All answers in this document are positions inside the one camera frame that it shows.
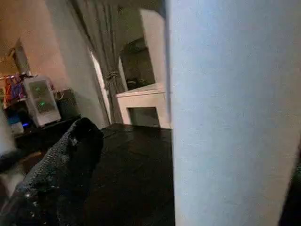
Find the black table mat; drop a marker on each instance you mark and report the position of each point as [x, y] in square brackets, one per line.
[136, 169]

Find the dark round bin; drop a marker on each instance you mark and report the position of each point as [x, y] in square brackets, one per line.
[68, 103]

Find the white appliance with green lights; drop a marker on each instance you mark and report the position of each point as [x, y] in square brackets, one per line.
[42, 101]

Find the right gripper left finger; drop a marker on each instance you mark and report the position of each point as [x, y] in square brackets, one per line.
[58, 179]

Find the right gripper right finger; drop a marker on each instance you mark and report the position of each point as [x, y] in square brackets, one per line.
[291, 197]

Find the grey window curtain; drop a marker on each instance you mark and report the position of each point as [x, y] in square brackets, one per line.
[103, 47]

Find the white glass-door cabinet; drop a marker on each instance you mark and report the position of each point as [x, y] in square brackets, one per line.
[143, 103]

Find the white plastic table leg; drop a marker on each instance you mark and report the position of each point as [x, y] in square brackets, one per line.
[235, 106]

